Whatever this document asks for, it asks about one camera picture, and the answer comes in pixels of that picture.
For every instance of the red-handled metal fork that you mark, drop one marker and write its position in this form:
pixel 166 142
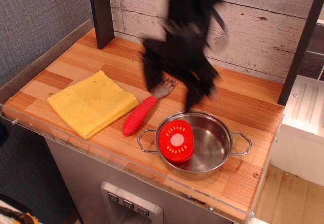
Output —
pixel 135 119

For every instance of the yellow folded cloth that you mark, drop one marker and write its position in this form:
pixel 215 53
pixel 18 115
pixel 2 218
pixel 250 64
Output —
pixel 92 104

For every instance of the stainless steel pan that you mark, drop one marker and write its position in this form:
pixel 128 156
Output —
pixel 213 145

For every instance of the clear acrylic edge guard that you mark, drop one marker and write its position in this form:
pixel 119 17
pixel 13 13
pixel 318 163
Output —
pixel 128 162

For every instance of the dark right shelf post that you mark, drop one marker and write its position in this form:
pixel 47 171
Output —
pixel 305 38

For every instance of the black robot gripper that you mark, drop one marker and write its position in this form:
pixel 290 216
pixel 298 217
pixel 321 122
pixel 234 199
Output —
pixel 181 54

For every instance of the red toy tomato half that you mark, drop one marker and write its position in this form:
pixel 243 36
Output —
pixel 176 141

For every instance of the dark shelf post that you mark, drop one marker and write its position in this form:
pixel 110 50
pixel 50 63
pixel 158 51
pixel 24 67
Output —
pixel 305 38
pixel 103 22

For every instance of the dark left shelf post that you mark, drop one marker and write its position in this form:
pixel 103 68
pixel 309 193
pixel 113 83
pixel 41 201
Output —
pixel 103 22

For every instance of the grey toy dispenser panel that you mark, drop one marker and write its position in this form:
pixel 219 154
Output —
pixel 126 207

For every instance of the yellow black object corner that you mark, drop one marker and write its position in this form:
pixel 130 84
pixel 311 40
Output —
pixel 10 216

